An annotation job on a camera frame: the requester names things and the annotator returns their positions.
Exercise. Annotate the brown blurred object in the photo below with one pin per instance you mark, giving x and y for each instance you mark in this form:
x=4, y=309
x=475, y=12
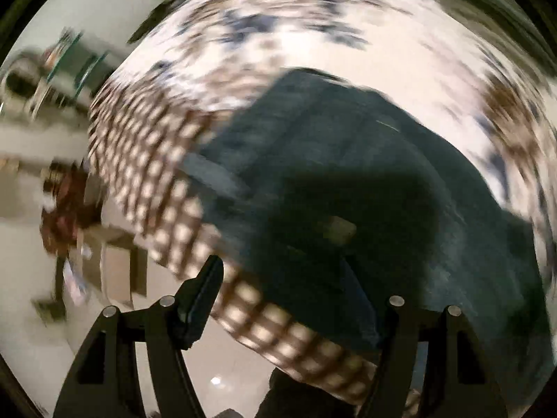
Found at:
x=65, y=217

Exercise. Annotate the dark cloth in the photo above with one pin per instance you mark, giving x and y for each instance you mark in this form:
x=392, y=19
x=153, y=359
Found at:
x=300, y=396

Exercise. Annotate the checked floral printed blanket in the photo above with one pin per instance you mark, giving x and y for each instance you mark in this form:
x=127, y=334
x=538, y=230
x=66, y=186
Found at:
x=304, y=21

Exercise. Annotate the cardboard box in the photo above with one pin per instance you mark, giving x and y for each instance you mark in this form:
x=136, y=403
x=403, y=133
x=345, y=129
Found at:
x=119, y=270

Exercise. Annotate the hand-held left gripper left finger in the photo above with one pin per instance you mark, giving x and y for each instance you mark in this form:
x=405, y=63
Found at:
x=194, y=313

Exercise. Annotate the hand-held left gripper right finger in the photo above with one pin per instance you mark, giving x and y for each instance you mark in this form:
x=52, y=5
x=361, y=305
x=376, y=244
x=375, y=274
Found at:
x=397, y=335

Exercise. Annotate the dark blue denim pants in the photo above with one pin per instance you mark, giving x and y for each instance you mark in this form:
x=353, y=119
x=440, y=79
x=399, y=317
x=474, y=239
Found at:
x=348, y=148

